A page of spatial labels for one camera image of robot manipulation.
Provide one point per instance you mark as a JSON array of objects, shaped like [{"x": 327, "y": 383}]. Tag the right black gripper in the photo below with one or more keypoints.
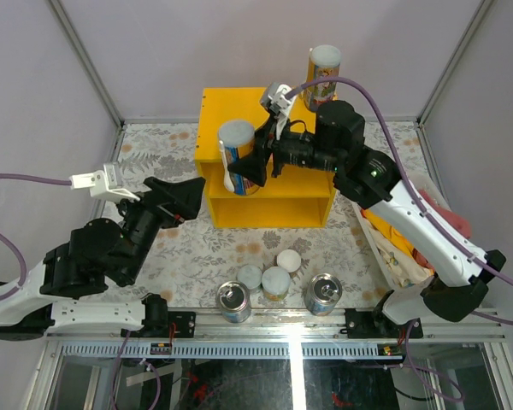
[{"x": 253, "y": 166}]

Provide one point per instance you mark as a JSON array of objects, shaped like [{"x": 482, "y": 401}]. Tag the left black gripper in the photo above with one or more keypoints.
[{"x": 182, "y": 199}]

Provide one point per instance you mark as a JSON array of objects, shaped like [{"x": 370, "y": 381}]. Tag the tall can with plastic lid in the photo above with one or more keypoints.
[{"x": 324, "y": 61}]

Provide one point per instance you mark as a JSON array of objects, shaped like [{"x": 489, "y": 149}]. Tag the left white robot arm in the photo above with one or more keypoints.
[{"x": 46, "y": 299}]

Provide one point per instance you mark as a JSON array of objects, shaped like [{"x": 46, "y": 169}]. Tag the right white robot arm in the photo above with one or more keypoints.
[{"x": 375, "y": 182}]

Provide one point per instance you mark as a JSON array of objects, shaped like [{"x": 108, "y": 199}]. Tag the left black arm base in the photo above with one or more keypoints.
[{"x": 171, "y": 318}]

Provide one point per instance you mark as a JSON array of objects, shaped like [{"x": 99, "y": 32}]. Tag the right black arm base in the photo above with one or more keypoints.
[{"x": 363, "y": 322}]

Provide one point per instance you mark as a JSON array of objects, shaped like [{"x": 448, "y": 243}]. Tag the yellow wooden shelf cabinet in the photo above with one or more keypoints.
[{"x": 298, "y": 198}]

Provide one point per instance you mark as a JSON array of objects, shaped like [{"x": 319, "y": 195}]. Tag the lidded can grey lid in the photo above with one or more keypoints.
[{"x": 251, "y": 277}]

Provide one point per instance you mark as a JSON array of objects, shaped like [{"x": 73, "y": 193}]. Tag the left silver pull-tab can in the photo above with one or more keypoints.
[{"x": 233, "y": 300}]

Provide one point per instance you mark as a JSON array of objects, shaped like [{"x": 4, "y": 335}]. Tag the silver pull-tab can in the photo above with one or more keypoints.
[
  {"x": 322, "y": 294},
  {"x": 233, "y": 300}
]

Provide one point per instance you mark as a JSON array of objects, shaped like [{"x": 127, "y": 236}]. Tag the lidded can white lid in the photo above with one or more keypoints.
[{"x": 290, "y": 260}]

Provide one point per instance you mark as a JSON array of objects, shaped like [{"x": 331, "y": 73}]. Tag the lidded can yellow label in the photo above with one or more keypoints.
[{"x": 276, "y": 283}]

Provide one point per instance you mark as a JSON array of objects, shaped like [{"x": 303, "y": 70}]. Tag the right silver pull-tab can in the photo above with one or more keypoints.
[{"x": 322, "y": 294}]

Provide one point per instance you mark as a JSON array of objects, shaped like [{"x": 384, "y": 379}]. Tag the yellow cloth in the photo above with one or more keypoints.
[{"x": 389, "y": 232}]

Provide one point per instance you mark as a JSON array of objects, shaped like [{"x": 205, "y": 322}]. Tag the white plastic basket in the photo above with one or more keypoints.
[{"x": 422, "y": 182}]

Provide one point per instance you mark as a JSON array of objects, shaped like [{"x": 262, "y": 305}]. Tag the patterned white cloth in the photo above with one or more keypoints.
[{"x": 403, "y": 269}]

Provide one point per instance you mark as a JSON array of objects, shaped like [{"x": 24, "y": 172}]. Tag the pink cloth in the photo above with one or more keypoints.
[{"x": 456, "y": 221}]

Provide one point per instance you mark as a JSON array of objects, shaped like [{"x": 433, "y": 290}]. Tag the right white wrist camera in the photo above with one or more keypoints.
[{"x": 276, "y": 102}]

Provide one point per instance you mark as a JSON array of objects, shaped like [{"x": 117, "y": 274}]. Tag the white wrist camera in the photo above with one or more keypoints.
[
  {"x": 105, "y": 184},
  {"x": 276, "y": 102}
]

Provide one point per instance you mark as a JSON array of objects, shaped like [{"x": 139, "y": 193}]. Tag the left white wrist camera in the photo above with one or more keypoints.
[{"x": 105, "y": 184}]

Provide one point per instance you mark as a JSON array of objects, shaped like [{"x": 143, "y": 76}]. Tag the aluminium front rail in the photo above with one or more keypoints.
[{"x": 282, "y": 329}]

